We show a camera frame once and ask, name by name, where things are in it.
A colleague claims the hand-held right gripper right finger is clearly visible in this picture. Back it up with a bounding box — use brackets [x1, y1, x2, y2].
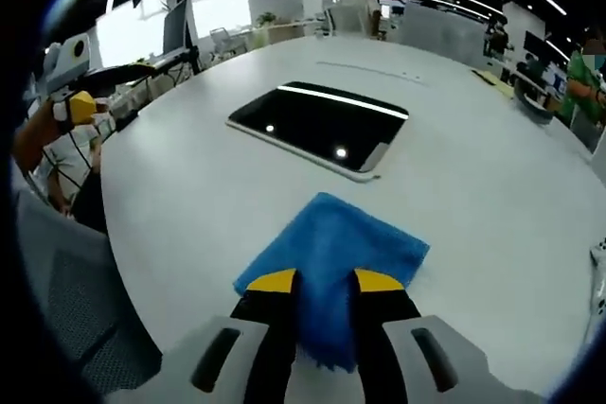
[348, 267, 541, 404]

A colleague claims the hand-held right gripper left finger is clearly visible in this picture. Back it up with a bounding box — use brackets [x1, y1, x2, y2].
[106, 267, 300, 404]

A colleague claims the blue cleaning cloth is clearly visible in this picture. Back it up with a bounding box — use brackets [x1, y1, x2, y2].
[233, 191, 431, 375]

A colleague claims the person's left hand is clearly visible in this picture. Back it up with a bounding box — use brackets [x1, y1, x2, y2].
[11, 99, 68, 172]

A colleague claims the computer monitor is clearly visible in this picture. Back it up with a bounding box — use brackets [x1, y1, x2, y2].
[162, 0, 191, 54]

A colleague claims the grey mesh office chair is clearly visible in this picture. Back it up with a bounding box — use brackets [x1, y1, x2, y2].
[16, 195, 163, 395]

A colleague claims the white plastic device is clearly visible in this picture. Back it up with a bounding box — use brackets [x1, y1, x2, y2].
[588, 241, 606, 332]

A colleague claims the grey curved object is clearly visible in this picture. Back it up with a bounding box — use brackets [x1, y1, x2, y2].
[513, 77, 555, 127]

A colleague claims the yellow paper pad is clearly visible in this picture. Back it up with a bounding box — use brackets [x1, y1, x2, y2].
[471, 68, 516, 100]

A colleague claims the grey partition screen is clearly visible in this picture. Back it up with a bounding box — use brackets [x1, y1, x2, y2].
[400, 0, 490, 65]

